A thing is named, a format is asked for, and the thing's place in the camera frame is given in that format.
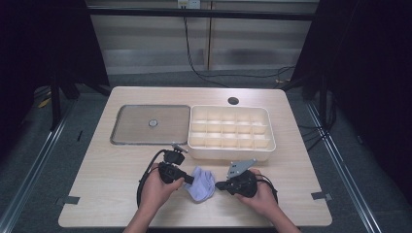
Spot black metal stand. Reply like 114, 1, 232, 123
281, 74, 338, 130
48, 74, 81, 132

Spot black horizontal frame bar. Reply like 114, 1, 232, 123
86, 8, 320, 21

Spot person's right hand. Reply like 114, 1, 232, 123
234, 168, 280, 219

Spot black wall cable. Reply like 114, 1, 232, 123
183, 17, 296, 89

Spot dark curtain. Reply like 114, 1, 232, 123
292, 0, 412, 195
0, 0, 110, 153

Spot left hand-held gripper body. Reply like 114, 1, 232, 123
157, 143, 189, 185

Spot person's left hand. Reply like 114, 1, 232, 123
139, 162, 186, 215

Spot lavender sock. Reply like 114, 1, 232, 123
184, 165, 217, 204

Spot grey tape piece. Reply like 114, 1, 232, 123
56, 195, 81, 206
311, 191, 333, 202

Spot white divided storage box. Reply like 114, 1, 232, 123
187, 105, 277, 162

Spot white wall power outlet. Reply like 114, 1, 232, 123
177, 0, 202, 10

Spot left hand-held gripper black cable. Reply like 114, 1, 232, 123
136, 149, 168, 208

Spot clear flat box lid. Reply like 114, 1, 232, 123
109, 104, 191, 146

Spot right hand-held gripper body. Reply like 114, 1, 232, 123
225, 158, 259, 199

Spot right hand-held gripper black cable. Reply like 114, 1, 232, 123
256, 174, 280, 205

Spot hand-held gripper black cable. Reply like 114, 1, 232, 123
136, 149, 168, 208
256, 174, 280, 205

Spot black floor cables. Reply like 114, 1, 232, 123
297, 93, 338, 153

